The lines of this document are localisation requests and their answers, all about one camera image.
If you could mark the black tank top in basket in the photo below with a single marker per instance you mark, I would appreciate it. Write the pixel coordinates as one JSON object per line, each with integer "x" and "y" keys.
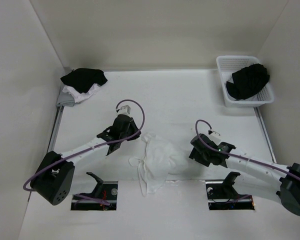
{"x": 248, "y": 82}

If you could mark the white plastic basket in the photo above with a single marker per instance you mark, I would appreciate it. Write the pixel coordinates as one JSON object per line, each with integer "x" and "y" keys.
{"x": 229, "y": 64}

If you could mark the folded black tank top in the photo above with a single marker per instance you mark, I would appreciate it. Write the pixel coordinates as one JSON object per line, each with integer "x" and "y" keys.
{"x": 82, "y": 79}

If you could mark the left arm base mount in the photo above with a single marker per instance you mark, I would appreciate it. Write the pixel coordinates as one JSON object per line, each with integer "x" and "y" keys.
{"x": 103, "y": 196}

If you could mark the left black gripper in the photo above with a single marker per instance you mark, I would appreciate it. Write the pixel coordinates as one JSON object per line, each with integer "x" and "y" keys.
{"x": 133, "y": 127}

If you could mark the white tank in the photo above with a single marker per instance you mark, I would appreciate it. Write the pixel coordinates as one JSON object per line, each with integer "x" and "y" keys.
{"x": 79, "y": 97}
{"x": 161, "y": 159}

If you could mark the folded white tank top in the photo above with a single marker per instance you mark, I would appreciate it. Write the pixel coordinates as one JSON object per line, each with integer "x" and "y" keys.
{"x": 79, "y": 97}

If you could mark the folded grey tank top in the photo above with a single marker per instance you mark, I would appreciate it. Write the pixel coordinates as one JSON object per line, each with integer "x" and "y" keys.
{"x": 65, "y": 100}

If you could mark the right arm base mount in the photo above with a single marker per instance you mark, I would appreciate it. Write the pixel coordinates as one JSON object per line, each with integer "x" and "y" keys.
{"x": 222, "y": 196}

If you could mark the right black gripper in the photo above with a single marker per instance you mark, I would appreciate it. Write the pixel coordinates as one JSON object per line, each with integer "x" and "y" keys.
{"x": 195, "y": 154}

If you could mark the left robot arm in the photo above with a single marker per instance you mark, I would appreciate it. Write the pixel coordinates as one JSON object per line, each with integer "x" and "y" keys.
{"x": 53, "y": 180}

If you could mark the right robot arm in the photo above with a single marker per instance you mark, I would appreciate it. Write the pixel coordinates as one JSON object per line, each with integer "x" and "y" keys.
{"x": 248, "y": 176}

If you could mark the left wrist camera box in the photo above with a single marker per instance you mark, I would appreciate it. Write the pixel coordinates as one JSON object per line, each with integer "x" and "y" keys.
{"x": 124, "y": 110}

